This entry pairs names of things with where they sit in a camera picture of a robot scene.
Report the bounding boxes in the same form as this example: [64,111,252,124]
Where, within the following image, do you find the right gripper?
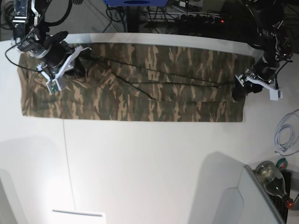
[39,31,91,78]

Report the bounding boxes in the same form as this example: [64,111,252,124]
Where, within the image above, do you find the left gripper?
[232,58,279,101]

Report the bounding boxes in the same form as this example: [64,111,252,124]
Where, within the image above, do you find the camouflage t-shirt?
[18,43,255,122]

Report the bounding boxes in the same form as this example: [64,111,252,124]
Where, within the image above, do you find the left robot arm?
[232,0,293,101]

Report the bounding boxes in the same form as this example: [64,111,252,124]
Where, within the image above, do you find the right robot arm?
[5,0,83,81]

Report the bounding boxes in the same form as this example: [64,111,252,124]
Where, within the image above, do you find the green tape roll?
[276,158,288,171]

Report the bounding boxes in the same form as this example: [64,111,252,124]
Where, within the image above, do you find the black power strip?
[180,14,226,25]

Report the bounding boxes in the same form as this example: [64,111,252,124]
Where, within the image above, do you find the clear glass bottle red cap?
[255,161,295,210]

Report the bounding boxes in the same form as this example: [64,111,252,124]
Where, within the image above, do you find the black mesh tray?
[268,171,292,223]

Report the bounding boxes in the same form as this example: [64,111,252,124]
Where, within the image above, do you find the grey equipment box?
[238,166,285,224]

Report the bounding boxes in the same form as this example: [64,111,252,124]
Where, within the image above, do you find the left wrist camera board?
[269,89,283,101]

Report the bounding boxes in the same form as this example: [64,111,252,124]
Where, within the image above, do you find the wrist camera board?
[269,89,283,101]
[46,79,66,95]

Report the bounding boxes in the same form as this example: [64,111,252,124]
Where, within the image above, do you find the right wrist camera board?
[46,79,66,95]

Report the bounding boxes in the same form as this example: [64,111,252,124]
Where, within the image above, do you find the white coiled cable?
[273,110,299,156]

